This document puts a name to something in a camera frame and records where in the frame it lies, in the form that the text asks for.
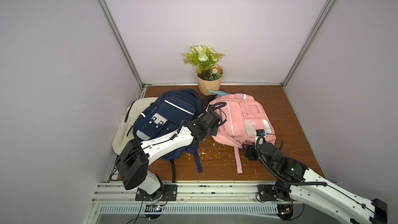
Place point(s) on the teal plastic paddle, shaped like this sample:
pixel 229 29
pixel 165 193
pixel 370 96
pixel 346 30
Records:
pixel 218 93

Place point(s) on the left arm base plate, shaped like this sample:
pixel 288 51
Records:
pixel 164 193

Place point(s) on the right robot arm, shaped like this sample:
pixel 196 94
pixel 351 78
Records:
pixel 333 200

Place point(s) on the artificial green flowering plant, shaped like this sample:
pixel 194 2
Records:
pixel 205 60

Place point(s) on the pink backpack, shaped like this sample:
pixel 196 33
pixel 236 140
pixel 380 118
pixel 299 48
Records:
pixel 242 116

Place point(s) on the aluminium front rail frame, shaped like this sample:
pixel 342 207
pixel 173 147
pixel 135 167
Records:
pixel 202 202

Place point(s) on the beige plant pot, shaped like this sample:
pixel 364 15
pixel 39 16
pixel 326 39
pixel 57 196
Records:
pixel 209 84

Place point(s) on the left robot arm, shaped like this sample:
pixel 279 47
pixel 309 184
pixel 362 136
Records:
pixel 137 156

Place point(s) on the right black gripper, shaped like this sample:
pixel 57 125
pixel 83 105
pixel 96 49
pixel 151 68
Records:
pixel 250 152

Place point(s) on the cream white backpack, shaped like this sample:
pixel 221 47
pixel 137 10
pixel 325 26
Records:
pixel 124 131

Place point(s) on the navy blue backpack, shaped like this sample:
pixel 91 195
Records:
pixel 166 113

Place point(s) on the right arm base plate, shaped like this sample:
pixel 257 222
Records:
pixel 275 192

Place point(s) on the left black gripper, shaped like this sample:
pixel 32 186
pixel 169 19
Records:
pixel 214 129

